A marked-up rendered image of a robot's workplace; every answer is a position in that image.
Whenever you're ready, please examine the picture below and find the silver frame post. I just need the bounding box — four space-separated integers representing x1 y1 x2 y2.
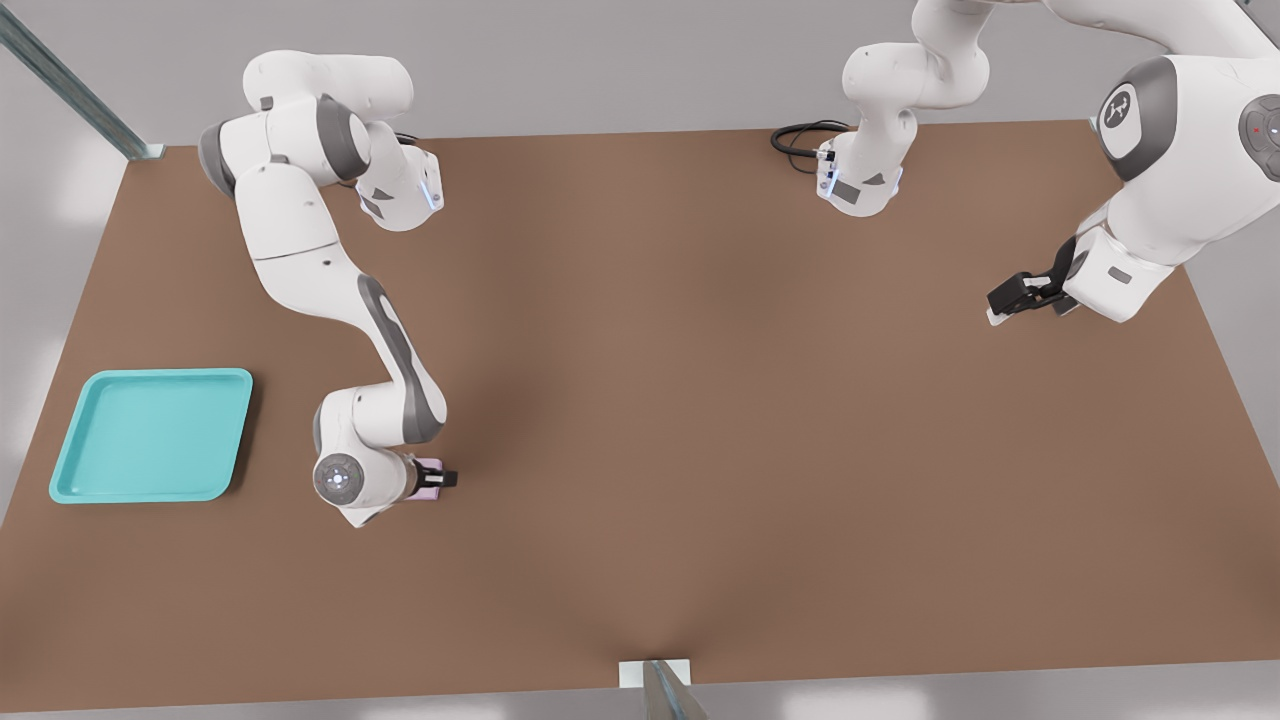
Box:
618 658 709 720
0 5 166 161

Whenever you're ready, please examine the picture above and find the pale blue-green tray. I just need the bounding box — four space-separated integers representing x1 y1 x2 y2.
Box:
49 368 255 505

